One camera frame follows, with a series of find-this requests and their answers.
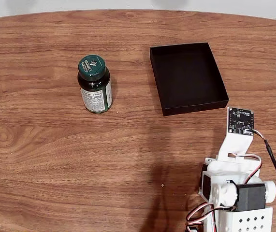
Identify black camera circuit board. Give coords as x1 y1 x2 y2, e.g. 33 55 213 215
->
227 107 255 136

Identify black cardboard box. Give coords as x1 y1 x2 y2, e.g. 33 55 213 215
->
149 42 230 117

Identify green pill bottle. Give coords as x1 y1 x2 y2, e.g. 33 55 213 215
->
77 54 113 115

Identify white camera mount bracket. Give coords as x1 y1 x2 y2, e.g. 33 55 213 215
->
216 130 254 162

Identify gripper servo wire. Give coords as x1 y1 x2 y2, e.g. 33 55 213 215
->
228 153 263 184

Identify looped arm servo wires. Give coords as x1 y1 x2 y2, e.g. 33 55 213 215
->
185 202 217 232

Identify black camera cable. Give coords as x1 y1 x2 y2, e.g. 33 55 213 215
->
246 129 276 232

